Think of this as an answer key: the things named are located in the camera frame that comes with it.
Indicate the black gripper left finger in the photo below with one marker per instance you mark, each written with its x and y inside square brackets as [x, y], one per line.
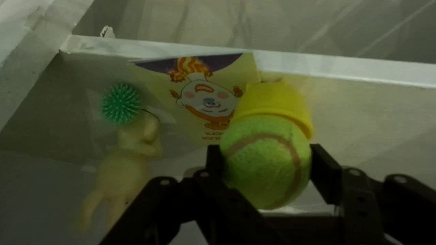
[222, 214]

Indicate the yellow rubber bunny toy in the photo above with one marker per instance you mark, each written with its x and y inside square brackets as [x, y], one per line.
[124, 170]

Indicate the green spiky ball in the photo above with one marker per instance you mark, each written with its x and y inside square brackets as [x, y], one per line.
[122, 104]

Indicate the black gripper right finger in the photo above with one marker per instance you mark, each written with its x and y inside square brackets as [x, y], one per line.
[397, 210]

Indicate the yellow plastic cup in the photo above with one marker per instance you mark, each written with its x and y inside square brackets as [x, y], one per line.
[276, 98]

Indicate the yellow-green tennis ball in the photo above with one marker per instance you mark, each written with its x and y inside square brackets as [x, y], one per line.
[267, 159]

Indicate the white wooden cupboard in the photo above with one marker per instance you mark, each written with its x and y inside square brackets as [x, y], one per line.
[367, 67]

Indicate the clown picture card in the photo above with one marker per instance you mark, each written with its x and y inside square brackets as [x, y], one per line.
[201, 93]

